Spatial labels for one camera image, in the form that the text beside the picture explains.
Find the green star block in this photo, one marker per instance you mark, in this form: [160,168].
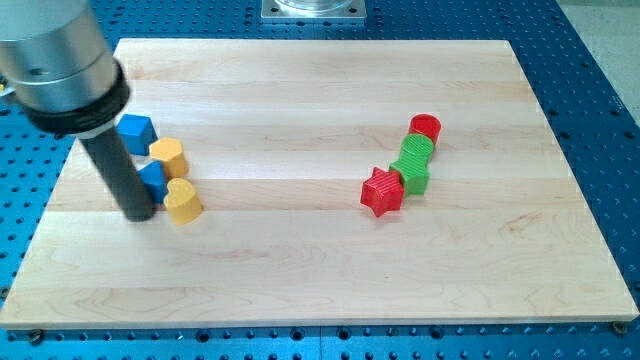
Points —
[414,175]

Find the red star block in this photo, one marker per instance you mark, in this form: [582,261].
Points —
[382,191]

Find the green cylinder block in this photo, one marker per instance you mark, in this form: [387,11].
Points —
[417,146]

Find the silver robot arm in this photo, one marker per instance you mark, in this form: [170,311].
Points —
[62,73]

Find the wooden board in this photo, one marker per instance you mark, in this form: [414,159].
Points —
[279,136]

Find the red cylinder block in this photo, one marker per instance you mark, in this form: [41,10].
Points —
[427,125]

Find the blue triangle block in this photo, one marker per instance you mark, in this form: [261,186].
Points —
[154,180]

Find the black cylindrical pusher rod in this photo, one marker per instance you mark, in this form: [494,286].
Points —
[113,162]

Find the blue cube block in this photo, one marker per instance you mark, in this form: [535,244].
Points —
[137,132]

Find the yellow heart block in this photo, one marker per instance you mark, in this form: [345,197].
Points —
[182,201]

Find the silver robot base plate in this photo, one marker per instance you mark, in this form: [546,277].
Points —
[311,10]

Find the yellow hexagon block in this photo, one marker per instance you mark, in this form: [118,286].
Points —
[170,153]

